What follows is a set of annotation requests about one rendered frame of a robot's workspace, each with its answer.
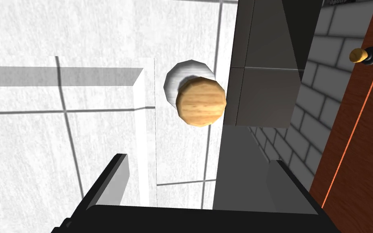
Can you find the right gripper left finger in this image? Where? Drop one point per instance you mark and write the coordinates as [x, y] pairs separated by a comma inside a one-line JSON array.
[[113, 184]]

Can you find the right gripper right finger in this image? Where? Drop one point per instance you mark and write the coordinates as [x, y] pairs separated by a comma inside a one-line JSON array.
[[290, 194]]

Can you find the white tiled door leaf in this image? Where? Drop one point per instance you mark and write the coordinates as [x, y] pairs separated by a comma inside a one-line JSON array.
[[183, 155]]

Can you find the brown wooden door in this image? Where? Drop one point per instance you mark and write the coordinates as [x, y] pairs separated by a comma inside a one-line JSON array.
[[367, 145]]

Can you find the wooden ball knob white base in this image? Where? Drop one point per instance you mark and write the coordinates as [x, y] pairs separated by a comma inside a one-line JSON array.
[[201, 102]]

